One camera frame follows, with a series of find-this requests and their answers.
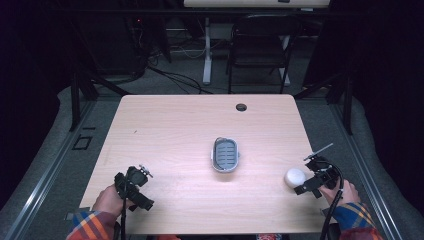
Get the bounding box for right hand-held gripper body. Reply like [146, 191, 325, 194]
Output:
[302, 142, 341, 190]

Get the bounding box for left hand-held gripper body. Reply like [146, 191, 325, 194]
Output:
[114, 164, 155, 202]

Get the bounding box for white round ball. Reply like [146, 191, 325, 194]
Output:
[283, 167, 307, 189]

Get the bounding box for person's left hand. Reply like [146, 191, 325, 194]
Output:
[92, 183, 135, 218]

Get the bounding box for person's right hand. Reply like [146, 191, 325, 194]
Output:
[318, 179, 362, 207]

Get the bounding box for black metal stand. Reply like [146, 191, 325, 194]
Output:
[67, 70, 132, 133]
[293, 70, 355, 136]

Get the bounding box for grey slotted plastic basket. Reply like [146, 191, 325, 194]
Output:
[210, 136, 241, 174]

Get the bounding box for white desk with legs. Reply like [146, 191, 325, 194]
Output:
[183, 0, 331, 87]

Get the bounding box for black folding chair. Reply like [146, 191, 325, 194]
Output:
[227, 14, 303, 95]

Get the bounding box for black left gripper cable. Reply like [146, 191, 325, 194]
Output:
[119, 168, 132, 240]

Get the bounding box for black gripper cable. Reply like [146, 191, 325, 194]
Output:
[119, 168, 132, 240]
[318, 159, 345, 240]

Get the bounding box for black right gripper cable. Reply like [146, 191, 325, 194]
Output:
[318, 159, 345, 240]

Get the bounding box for grey metal floor rail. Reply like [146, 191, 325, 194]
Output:
[328, 99, 405, 240]
[2, 99, 98, 240]

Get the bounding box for black floor cables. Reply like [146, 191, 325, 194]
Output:
[145, 49, 215, 96]

